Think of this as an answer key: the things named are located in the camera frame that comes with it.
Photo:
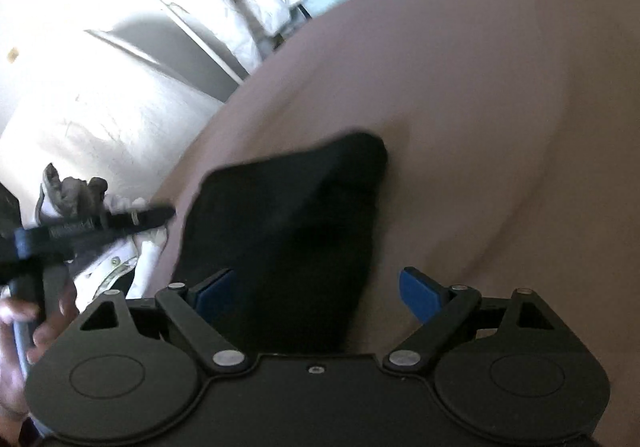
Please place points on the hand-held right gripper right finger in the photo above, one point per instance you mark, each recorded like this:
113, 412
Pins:
420, 297

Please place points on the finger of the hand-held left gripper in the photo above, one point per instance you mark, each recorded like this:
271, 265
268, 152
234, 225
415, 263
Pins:
140, 219

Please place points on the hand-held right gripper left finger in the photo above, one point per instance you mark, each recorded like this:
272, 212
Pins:
216, 297

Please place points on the black garment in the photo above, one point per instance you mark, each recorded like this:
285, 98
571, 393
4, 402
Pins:
290, 227

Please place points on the white clothes pile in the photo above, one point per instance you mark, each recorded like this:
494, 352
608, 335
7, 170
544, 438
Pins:
145, 252

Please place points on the person's left hand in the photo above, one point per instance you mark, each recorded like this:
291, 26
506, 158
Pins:
52, 327

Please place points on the grey cloth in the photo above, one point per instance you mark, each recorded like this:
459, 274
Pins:
70, 192

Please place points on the white wardrobe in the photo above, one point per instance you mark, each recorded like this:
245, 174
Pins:
125, 92

